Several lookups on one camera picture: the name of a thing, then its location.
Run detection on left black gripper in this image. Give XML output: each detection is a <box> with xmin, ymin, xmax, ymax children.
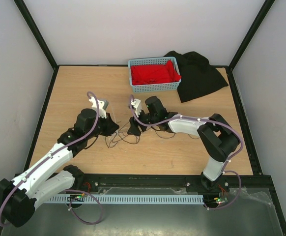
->
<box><xmin>86</xmin><ymin>111</ymin><xmax>119</xmax><ymax>139</ymax></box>

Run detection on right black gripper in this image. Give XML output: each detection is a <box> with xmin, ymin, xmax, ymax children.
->
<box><xmin>127</xmin><ymin>106</ymin><xmax>158</xmax><ymax>137</ymax></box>

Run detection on black wire bundle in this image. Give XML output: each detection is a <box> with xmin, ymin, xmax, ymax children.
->
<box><xmin>105</xmin><ymin>120</ymin><xmax>200</xmax><ymax>149</ymax></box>

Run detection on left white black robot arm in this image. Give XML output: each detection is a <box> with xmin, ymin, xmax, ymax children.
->
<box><xmin>0</xmin><ymin>109</ymin><xmax>119</xmax><ymax>227</ymax></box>

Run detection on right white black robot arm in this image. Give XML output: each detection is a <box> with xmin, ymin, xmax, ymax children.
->
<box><xmin>128</xmin><ymin>95</ymin><xmax>244</xmax><ymax>191</ymax></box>

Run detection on red cloth in basket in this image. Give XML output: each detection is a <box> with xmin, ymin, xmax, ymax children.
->
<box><xmin>131</xmin><ymin>60</ymin><xmax>181</xmax><ymax>86</ymax></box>

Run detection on light blue plastic basket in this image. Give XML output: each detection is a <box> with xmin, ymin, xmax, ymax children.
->
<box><xmin>128</xmin><ymin>57</ymin><xmax>181</xmax><ymax>93</ymax></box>

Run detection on black cloth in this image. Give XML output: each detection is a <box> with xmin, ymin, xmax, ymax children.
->
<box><xmin>165</xmin><ymin>51</ymin><xmax>228</xmax><ymax>103</ymax></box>

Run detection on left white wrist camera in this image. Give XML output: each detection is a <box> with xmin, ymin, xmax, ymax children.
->
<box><xmin>88</xmin><ymin>96</ymin><xmax>109</xmax><ymax>118</ymax></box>

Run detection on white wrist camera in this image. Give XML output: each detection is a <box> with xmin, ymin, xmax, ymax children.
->
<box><xmin>88</xmin><ymin>96</ymin><xmax>109</xmax><ymax>118</ymax></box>
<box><xmin>129</xmin><ymin>98</ymin><xmax>142</xmax><ymax>117</ymax></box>

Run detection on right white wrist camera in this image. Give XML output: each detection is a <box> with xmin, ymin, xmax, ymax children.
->
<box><xmin>129</xmin><ymin>98</ymin><xmax>142</xmax><ymax>117</ymax></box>

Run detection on light blue slotted cable duct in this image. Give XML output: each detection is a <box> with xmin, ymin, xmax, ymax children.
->
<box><xmin>46</xmin><ymin>194</ymin><xmax>203</xmax><ymax>205</ymax></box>

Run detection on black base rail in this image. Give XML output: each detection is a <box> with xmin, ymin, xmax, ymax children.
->
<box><xmin>78</xmin><ymin>174</ymin><xmax>274</xmax><ymax>194</ymax></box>

